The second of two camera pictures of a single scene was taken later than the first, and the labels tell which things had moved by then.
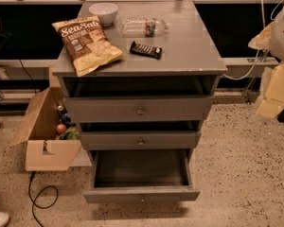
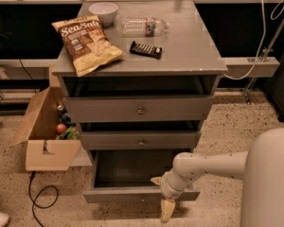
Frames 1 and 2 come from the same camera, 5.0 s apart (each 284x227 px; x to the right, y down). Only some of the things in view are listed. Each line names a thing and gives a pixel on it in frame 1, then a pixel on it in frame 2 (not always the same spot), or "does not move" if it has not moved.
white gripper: x=283 y=37 → x=168 y=187
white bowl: x=106 y=12 does not move
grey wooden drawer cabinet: x=156 y=97 does not move
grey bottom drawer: x=140 y=176 does not move
